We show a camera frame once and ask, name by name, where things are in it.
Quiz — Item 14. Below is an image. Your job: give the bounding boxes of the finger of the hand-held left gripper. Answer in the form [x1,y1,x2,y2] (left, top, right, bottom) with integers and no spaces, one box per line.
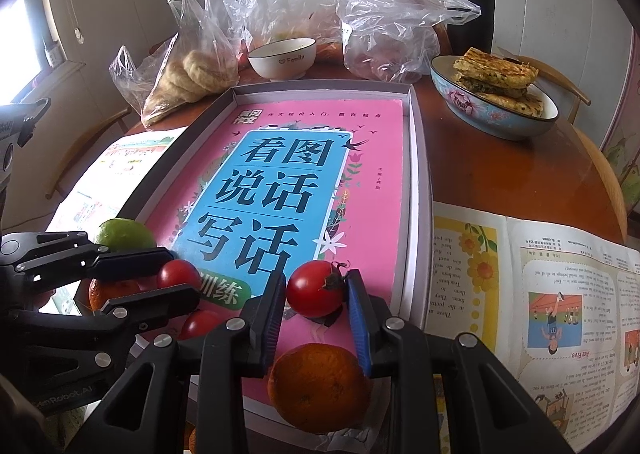
[0,231,177,286]
[85,283,202,336]

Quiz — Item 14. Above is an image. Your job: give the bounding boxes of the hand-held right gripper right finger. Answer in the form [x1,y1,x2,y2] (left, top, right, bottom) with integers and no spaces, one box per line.
[345,269,576,454]

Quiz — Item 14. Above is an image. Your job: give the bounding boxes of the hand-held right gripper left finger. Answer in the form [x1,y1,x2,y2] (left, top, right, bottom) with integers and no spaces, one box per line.
[65,271,288,454]

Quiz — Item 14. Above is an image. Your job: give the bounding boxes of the green lime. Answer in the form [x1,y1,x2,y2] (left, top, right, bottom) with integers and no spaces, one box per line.
[94,218,157,252]

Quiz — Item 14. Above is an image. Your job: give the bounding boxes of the red cherry tomato with stem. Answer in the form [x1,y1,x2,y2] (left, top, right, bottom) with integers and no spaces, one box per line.
[286,260,349,319]

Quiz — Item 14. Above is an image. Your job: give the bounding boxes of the pink book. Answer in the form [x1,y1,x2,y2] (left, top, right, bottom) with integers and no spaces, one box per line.
[75,79,434,435]
[150,96,406,410]

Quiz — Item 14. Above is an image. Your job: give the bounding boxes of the wooden chair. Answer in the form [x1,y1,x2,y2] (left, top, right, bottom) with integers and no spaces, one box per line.
[515,54,626,235]
[147,36,177,58]
[45,106,133,200]

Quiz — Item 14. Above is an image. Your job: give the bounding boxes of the twisted fried bread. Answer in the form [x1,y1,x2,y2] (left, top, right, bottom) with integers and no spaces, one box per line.
[142,49,238,127]

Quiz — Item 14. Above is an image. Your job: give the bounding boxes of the white bowl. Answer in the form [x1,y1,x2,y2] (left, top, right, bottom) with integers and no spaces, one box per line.
[247,37,317,82]

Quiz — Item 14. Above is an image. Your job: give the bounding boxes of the window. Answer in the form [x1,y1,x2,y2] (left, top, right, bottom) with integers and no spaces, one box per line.
[0,0,86,102]

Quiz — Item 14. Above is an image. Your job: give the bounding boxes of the blue floral bowl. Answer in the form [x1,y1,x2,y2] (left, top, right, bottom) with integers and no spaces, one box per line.
[430,54,560,141]

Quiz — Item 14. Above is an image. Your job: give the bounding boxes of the stack of fried pancakes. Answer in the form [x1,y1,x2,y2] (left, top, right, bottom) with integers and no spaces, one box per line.
[452,46,546,117]

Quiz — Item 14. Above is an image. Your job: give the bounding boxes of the cartoon wall sticker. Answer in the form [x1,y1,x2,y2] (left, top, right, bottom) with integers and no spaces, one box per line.
[600,29,640,215]

